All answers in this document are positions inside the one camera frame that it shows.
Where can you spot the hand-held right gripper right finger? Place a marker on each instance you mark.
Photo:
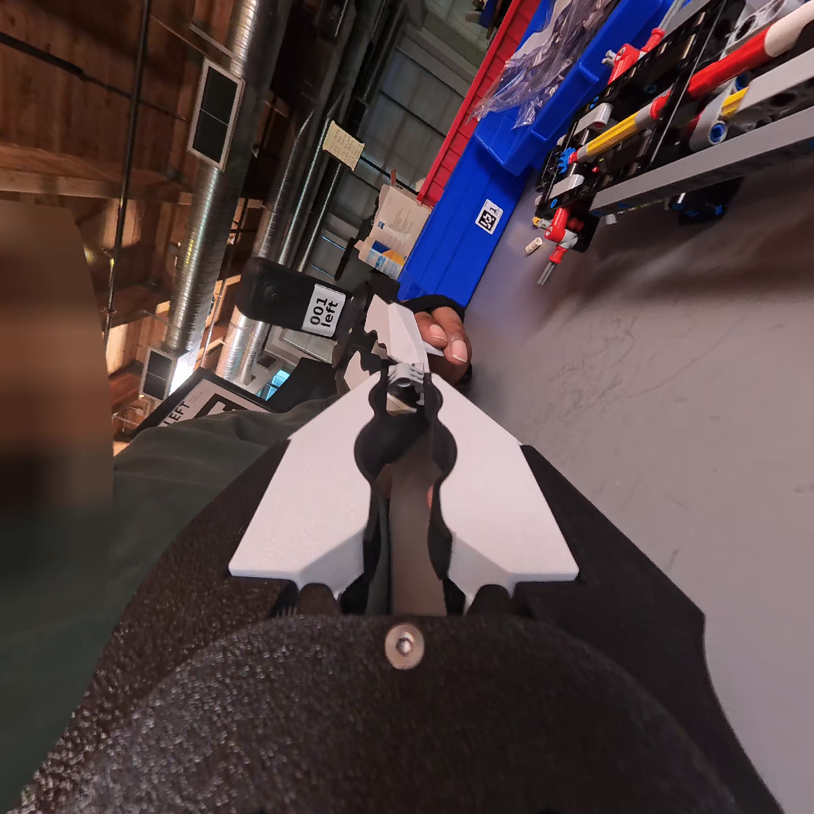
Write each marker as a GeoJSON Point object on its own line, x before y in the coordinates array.
{"type": "Point", "coordinates": [502, 502]}

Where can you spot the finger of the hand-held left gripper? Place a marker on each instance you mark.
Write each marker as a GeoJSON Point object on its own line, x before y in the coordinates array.
{"type": "Point", "coordinates": [351, 375]}
{"type": "Point", "coordinates": [397, 330]}

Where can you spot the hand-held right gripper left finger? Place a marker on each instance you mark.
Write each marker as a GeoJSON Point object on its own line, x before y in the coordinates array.
{"type": "Point", "coordinates": [305, 502]}

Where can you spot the small grey red lego piece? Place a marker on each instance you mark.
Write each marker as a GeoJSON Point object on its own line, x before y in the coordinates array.
{"type": "Point", "coordinates": [407, 375]}

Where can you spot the small tan lego pin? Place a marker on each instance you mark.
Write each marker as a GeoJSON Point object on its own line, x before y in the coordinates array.
{"type": "Point", "coordinates": [534, 246]}

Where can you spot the lego car chassis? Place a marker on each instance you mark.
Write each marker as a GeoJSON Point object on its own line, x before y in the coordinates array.
{"type": "Point", "coordinates": [699, 165]}

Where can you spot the person's left hand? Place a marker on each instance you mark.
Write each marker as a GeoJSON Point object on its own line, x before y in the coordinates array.
{"type": "Point", "coordinates": [448, 337]}

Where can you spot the blue labelled plastic bin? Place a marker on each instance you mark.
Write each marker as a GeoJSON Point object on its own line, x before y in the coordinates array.
{"type": "Point", "coordinates": [458, 241]}

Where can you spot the white cardboard box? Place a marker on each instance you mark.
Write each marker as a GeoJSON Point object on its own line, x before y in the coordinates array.
{"type": "Point", "coordinates": [397, 222]}

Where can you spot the black framed sign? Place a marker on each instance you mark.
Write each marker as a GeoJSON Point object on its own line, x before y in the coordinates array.
{"type": "Point", "coordinates": [191, 407]}

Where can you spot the white framed vent grille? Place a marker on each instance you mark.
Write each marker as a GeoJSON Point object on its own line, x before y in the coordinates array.
{"type": "Point", "coordinates": [213, 114]}
{"type": "Point", "coordinates": [158, 375]}

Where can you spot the red plastic bin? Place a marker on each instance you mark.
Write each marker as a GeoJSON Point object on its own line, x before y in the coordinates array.
{"type": "Point", "coordinates": [435, 178]}

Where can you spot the pale paper note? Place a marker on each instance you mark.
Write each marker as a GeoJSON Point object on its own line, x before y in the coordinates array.
{"type": "Point", "coordinates": [343, 145]}

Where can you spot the person's green sweater torso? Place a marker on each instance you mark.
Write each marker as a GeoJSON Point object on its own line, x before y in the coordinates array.
{"type": "Point", "coordinates": [95, 572]}

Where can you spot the clear plastic bag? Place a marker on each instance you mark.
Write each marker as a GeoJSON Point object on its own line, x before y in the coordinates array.
{"type": "Point", "coordinates": [540, 63]}

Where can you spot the silver ventilation duct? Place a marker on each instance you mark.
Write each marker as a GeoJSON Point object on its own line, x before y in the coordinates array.
{"type": "Point", "coordinates": [216, 210]}
{"type": "Point", "coordinates": [245, 346]}

